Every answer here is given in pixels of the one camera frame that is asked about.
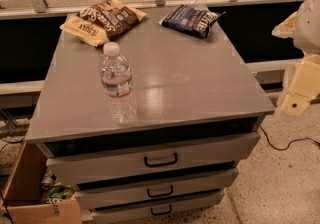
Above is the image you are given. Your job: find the cardboard box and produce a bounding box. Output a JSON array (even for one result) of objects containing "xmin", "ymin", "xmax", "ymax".
[{"xmin": 1, "ymin": 143, "xmax": 82, "ymax": 224}]

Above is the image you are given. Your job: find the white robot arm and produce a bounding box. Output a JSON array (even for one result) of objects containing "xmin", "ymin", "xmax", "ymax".
[{"xmin": 272, "ymin": 0, "xmax": 320, "ymax": 117}]

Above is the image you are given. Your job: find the grey drawer cabinet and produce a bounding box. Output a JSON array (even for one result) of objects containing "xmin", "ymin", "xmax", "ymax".
[{"xmin": 24, "ymin": 4, "xmax": 276, "ymax": 224}]

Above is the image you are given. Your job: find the grey drawer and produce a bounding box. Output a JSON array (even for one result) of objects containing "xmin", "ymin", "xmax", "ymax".
[
  {"xmin": 92, "ymin": 190, "xmax": 224, "ymax": 224},
  {"xmin": 47, "ymin": 132, "xmax": 260, "ymax": 185},
  {"xmin": 75, "ymin": 168, "xmax": 238, "ymax": 209}
]

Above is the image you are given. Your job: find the brown and yellow chip bag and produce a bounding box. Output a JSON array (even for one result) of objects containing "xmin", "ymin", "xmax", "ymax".
[{"xmin": 60, "ymin": 0, "xmax": 146, "ymax": 47}]

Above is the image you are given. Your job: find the bottom grey drawer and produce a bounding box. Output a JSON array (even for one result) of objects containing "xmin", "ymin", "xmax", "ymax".
[{"xmin": 92, "ymin": 190, "xmax": 224, "ymax": 224}]

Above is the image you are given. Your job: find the blue chip bag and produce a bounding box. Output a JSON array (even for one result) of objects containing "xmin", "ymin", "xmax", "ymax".
[{"xmin": 159, "ymin": 5, "xmax": 224, "ymax": 39}]

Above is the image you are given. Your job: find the black floor cable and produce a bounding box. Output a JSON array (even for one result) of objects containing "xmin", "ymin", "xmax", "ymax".
[{"xmin": 259, "ymin": 125, "xmax": 320, "ymax": 152}]

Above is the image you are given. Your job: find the middle grey drawer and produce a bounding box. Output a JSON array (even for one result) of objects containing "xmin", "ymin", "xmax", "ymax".
[{"xmin": 75, "ymin": 168, "xmax": 238, "ymax": 209}]

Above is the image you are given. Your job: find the clear plastic water bottle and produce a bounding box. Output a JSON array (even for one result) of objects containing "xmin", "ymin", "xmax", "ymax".
[{"xmin": 99, "ymin": 42, "xmax": 137, "ymax": 125}]

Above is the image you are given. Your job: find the top grey drawer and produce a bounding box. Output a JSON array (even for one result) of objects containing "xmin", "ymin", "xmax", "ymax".
[{"xmin": 47, "ymin": 132, "xmax": 260, "ymax": 185}]

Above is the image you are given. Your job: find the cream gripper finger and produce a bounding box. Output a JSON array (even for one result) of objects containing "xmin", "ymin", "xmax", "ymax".
[
  {"xmin": 281, "ymin": 95, "xmax": 310, "ymax": 117},
  {"xmin": 272, "ymin": 12, "xmax": 297, "ymax": 39}
]

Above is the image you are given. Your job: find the green snack package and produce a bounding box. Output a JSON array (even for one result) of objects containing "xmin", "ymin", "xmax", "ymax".
[{"xmin": 45, "ymin": 186, "xmax": 74, "ymax": 204}]

